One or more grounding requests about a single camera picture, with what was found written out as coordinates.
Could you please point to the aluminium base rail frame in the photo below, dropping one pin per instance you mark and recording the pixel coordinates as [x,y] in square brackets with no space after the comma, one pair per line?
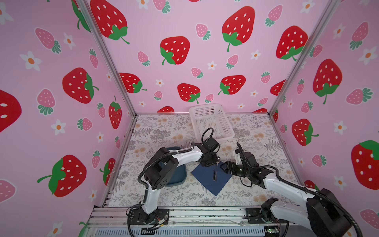
[207,221]

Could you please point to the dark blue paper napkin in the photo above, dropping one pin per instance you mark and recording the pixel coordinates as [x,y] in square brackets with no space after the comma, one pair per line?
[205,176]

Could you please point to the dark teal plastic tray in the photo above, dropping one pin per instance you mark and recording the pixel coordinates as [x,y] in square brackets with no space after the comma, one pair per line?
[177,174]

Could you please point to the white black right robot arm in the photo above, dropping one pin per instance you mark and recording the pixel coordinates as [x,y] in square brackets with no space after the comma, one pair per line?
[317,210]

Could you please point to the aluminium corner post left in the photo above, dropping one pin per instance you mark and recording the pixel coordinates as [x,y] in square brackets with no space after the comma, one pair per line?
[89,18]

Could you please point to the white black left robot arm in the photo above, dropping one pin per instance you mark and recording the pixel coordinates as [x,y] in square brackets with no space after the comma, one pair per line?
[150,177]

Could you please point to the aluminium corner post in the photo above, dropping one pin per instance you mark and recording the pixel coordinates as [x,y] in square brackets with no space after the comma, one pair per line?
[89,18]
[323,21]

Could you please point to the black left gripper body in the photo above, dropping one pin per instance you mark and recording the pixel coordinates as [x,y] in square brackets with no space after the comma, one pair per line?
[212,159]

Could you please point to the white perforated plastic basket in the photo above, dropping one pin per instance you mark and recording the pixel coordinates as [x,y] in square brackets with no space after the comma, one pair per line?
[214,116]

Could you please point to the aluminium corner post right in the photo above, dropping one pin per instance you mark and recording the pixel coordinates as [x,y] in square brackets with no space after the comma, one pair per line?
[323,21]

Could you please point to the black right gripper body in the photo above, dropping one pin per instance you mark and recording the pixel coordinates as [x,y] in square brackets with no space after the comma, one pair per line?
[237,170]

